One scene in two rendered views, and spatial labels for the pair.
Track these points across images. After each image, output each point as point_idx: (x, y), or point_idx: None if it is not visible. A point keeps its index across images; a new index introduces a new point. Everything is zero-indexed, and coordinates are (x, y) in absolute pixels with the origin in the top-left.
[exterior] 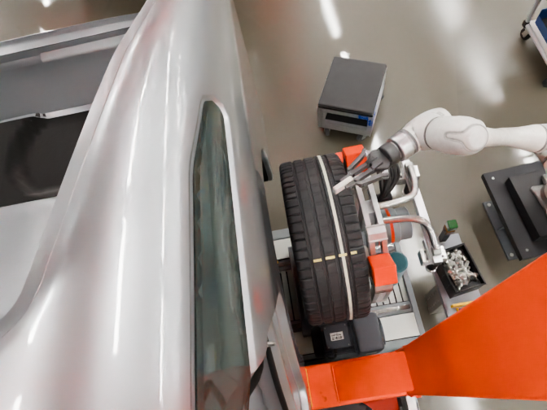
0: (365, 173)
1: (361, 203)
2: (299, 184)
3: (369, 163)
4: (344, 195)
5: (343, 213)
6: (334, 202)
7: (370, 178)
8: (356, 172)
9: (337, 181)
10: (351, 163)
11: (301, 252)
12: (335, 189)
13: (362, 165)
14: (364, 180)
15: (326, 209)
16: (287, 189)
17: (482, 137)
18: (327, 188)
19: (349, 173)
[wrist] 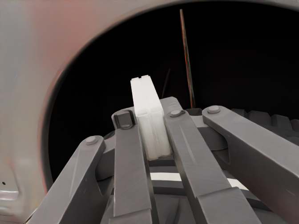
0: (123, 171)
1: None
2: (277, 134)
3: (203, 222)
4: (176, 220)
5: (113, 199)
6: (167, 181)
7: (65, 188)
8: (175, 152)
9: (266, 223)
10: (246, 120)
11: (108, 135)
12: (135, 79)
13: (204, 168)
14: (90, 156)
15: (160, 166)
16: (264, 114)
17: None
18: (234, 180)
19: (178, 110)
